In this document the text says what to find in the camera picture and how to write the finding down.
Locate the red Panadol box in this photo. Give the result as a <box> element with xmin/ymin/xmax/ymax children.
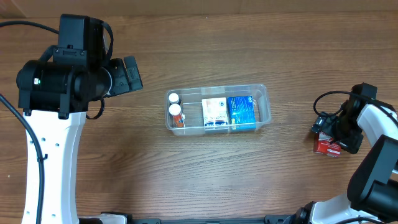
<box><xmin>313</xmin><ymin>132</ymin><xmax>341</xmax><ymax>157</ymax></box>

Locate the dark bottle white cap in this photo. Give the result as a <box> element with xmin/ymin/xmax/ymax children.
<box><xmin>168</xmin><ymin>93</ymin><xmax>181</xmax><ymax>105</ymax></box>

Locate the orange bottle white cap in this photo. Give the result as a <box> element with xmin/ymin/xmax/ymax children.
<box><xmin>169</xmin><ymin>104</ymin><xmax>184</xmax><ymax>128</ymax></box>

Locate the white and navy box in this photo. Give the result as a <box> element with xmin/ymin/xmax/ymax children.
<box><xmin>201</xmin><ymin>97</ymin><xmax>229</xmax><ymax>126</ymax></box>

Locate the blue medicine box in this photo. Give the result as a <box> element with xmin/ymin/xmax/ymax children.
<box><xmin>227</xmin><ymin>96</ymin><xmax>256</xmax><ymax>131</ymax></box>

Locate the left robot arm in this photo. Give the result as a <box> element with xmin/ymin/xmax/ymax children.
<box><xmin>16</xmin><ymin>14</ymin><xmax>143</xmax><ymax>223</ymax></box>

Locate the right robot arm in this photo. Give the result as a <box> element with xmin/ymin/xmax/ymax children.
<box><xmin>284</xmin><ymin>83</ymin><xmax>397</xmax><ymax>224</ymax></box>

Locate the clear plastic container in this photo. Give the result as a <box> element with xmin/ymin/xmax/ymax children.
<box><xmin>165</xmin><ymin>84</ymin><xmax>272</xmax><ymax>136</ymax></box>

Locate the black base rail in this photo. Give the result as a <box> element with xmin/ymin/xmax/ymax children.
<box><xmin>78</xmin><ymin>212</ymin><xmax>294</xmax><ymax>224</ymax></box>

